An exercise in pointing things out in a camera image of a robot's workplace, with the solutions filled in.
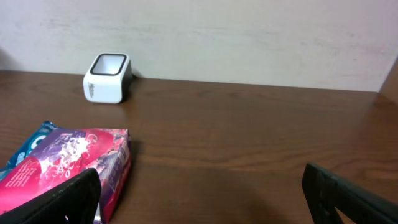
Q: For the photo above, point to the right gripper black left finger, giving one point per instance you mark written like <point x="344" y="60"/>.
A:
<point x="73" y="201"/>

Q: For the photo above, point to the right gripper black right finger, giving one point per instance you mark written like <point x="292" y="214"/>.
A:
<point x="327" y="194"/>

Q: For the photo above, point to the red purple liner packet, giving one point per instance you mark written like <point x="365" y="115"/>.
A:
<point x="63" y="154"/>

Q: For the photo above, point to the blue oreo cookie pack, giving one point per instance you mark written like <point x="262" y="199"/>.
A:
<point x="30" y="144"/>

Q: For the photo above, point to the white barcode scanner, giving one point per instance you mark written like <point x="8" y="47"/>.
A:
<point x="108" y="78"/>

